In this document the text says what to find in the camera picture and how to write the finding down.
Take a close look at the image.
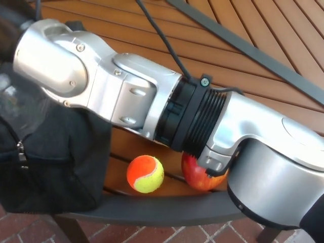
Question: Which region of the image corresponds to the dark grey insulated lunch bag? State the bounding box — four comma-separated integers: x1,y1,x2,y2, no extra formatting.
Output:
0,21,113,214

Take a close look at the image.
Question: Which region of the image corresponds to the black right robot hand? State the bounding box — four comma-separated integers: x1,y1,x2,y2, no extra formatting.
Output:
0,0,43,64

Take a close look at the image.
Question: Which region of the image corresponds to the orange and yellow tennis ball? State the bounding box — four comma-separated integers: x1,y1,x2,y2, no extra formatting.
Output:
127,155,165,194

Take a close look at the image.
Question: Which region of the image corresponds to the red apple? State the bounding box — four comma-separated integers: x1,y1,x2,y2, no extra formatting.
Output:
181,151,230,191

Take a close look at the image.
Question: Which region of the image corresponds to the clear plastic water bottle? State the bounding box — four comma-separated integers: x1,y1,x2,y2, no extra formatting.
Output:
0,70,51,140

